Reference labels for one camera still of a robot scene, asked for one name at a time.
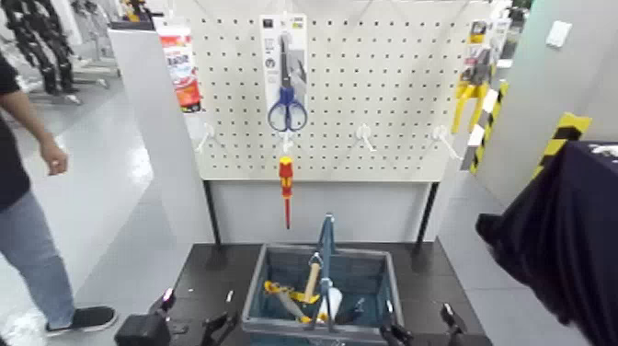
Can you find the yellow handled pliers on card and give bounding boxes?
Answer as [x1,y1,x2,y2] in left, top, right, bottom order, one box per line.
[451,44,494,135]

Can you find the yellow handled paint brush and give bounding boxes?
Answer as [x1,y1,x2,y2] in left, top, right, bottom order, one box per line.
[262,280,330,326]

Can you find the bare person forearm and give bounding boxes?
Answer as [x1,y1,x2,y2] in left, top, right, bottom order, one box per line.
[0,88,55,146]

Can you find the teal grey crate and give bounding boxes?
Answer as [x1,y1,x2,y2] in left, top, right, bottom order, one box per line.
[241,242,406,346]

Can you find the red yellow screwdriver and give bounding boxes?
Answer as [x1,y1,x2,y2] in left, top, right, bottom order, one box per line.
[278,155,294,231]

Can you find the white wall switch plate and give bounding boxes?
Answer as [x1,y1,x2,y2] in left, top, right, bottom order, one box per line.
[545,19,574,50]

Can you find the black sneaker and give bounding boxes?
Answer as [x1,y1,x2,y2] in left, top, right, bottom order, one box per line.
[45,305,119,336]

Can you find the person in black shirt jeans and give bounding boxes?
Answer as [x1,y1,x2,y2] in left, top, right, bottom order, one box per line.
[0,52,77,330]

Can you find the yellow black striped post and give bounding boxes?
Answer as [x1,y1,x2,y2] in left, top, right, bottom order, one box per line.
[461,79,510,176]
[531,111,593,179]

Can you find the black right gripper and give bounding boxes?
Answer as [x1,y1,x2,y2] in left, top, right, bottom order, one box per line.
[379,299,494,346]

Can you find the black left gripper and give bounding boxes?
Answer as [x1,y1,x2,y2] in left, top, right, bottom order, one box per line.
[114,287,239,346]

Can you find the dark navy garment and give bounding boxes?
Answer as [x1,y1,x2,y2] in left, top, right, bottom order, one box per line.
[475,141,618,346]

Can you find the bare person hand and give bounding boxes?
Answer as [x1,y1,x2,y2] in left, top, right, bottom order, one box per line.
[38,137,70,177]

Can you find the cream pegboard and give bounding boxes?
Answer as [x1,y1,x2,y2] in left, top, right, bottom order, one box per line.
[185,0,494,184]

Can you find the black humanoid robot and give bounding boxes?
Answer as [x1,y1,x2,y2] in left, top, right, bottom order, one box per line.
[0,0,79,96]

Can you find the wooden handled hammer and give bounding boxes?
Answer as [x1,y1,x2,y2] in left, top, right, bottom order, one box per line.
[303,251,324,304]

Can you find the small yellow black package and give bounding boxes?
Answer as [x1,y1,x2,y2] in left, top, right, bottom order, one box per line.
[469,19,488,46]

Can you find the red white caulk tube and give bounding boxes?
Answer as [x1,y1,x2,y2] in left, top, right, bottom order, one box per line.
[154,21,206,141]

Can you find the black base platform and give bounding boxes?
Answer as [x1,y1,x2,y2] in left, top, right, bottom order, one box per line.
[166,241,488,346]

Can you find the black pegboard stand leg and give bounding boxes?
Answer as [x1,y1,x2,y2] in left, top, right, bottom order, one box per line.
[202,180,224,248]
[416,181,441,248]

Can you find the white tool in crate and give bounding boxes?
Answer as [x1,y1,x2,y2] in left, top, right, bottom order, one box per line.
[318,285,344,323]

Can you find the blue scissors on white card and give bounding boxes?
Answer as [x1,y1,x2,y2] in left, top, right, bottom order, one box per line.
[259,13,309,134]

